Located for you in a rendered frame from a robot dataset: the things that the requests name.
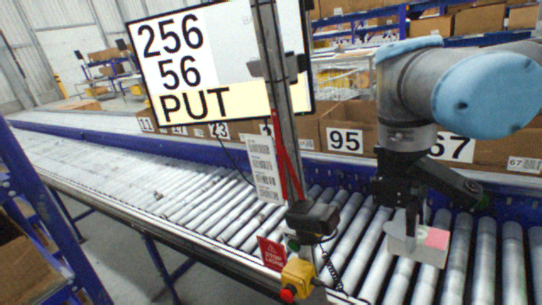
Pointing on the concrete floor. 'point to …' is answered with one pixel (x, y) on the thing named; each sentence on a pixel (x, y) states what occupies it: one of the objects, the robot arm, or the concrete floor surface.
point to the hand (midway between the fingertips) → (417, 238)
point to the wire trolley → (340, 85)
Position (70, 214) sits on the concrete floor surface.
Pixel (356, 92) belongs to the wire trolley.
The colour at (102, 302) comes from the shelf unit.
